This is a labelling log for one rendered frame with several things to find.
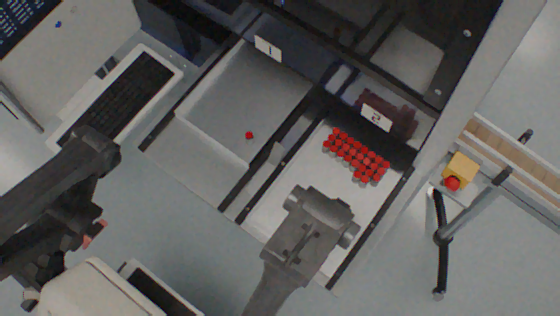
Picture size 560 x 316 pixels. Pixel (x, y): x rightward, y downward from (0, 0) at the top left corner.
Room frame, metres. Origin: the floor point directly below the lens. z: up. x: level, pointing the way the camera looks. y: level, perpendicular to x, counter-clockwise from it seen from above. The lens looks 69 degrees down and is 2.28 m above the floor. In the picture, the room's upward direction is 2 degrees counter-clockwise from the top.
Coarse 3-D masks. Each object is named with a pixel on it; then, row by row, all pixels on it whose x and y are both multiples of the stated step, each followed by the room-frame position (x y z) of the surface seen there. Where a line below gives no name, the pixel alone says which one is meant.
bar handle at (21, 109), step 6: (0, 84) 0.65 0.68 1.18; (0, 90) 0.65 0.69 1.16; (6, 90) 0.65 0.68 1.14; (6, 96) 0.65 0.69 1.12; (12, 96) 0.66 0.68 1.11; (12, 102) 0.65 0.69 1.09; (18, 102) 0.66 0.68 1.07; (18, 108) 0.65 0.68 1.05; (24, 108) 0.66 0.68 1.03; (24, 114) 0.65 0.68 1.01; (30, 114) 0.66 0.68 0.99; (30, 120) 0.65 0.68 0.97; (36, 120) 0.66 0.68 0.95; (36, 126) 0.65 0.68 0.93; (42, 126) 0.66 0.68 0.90; (42, 132) 0.65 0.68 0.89
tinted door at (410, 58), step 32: (288, 0) 0.78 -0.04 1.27; (320, 0) 0.72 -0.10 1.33; (352, 0) 0.68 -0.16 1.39; (384, 0) 0.64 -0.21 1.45; (416, 0) 0.60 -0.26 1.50; (448, 0) 0.57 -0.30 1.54; (320, 32) 0.72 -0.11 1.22; (352, 32) 0.67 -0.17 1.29; (384, 32) 0.63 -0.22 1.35; (416, 32) 0.59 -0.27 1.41; (448, 32) 0.55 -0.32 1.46; (384, 64) 0.61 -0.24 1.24; (416, 64) 0.57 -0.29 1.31; (448, 96) 0.52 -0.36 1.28
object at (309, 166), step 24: (312, 144) 0.58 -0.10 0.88; (288, 168) 0.51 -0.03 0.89; (312, 168) 0.51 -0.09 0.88; (336, 168) 0.51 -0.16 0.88; (288, 192) 0.45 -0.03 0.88; (336, 192) 0.44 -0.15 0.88; (360, 192) 0.44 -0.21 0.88; (384, 192) 0.44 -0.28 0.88; (264, 216) 0.39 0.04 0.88; (360, 216) 0.38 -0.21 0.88; (336, 264) 0.25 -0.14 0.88
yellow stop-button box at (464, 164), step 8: (456, 152) 0.49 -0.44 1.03; (464, 152) 0.49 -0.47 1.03; (456, 160) 0.47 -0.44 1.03; (464, 160) 0.47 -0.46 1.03; (472, 160) 0.47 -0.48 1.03; (480, 160) 0.46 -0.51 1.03; (448, 168) 0.45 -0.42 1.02; (456, 168) 0.45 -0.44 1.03; (464, 168) 0.44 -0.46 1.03; (472, 168) 0.44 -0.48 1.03; (456, 176) 0.43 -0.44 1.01; (464, 176) 0.42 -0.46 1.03; (472, 176) 0.42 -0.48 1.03; (464, 184) 0.41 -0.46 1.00
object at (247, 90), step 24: (240, 48) 0.90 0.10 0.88; (216, 72) 0.82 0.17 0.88; (240, 72) 0.81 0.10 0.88; (264, 72) 0.81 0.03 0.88; (288, 72) 0.81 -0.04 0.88; (192, 96) 0.73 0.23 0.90; (216, 96) 0.74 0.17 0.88; (240, 96) 0.74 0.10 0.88; (264, 96) 0.73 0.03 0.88; (288, 96) 0.73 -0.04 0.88; (192, 120) 0.67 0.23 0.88; (216, 120) 0.66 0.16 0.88; (240, 120) 0.66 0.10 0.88; (264, 120) 0.66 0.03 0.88; (216, 144) 0.59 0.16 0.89; (240, 144) 0.59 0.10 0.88; (264, 144) 0.57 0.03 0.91
